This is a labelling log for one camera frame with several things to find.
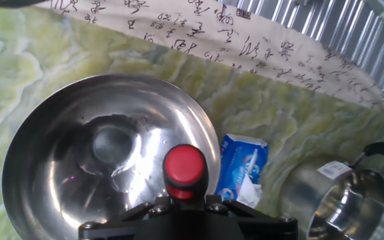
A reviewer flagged steel mixing bowl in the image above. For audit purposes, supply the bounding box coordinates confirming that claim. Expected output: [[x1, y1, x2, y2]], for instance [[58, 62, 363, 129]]
[[1, 73, 222, 240]]

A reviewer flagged blue tissue pack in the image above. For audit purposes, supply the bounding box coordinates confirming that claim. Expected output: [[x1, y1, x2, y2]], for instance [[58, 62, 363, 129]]
[[214, 133, 269, 209]]

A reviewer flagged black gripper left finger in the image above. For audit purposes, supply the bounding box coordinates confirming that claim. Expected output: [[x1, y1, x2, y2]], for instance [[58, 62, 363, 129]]
[[77, 195, 177, 240]]

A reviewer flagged black red-tipped tool handle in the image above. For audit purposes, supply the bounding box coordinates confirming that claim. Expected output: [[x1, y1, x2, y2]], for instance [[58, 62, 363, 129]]
[[162, 143, 210, 208]]

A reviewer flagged steel pot with black handles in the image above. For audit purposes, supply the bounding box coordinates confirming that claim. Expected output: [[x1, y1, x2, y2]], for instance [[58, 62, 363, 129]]
[[280, 141, 384, 240]]

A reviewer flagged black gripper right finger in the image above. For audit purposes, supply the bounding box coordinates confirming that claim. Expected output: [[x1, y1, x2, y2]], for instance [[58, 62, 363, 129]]
[[205, 195, 299, 240]]

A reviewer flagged green marble patterned mat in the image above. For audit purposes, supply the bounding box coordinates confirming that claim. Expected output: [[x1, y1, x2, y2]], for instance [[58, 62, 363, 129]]
[[0, 0, 384, 240]]

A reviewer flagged beige calligraphy cloth strip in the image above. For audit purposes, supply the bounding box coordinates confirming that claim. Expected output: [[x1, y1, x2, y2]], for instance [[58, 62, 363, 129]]
[[35, 0, 384, 119]]

